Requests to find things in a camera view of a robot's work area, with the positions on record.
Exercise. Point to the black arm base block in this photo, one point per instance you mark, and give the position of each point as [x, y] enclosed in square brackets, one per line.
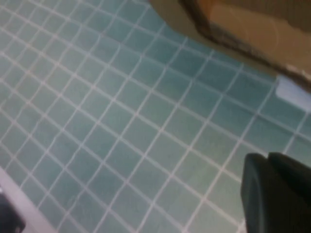
[11, 213]

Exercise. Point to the green checkered tablecloth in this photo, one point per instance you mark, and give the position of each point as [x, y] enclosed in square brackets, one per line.
[109, 121]

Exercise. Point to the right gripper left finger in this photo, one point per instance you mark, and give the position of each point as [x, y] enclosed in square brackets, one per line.
[257, 199]

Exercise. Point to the cardboard drawer with window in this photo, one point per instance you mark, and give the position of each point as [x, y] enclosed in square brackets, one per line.
[255, 24]

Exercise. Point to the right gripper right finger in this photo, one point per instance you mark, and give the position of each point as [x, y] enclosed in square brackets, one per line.
[296, 174]

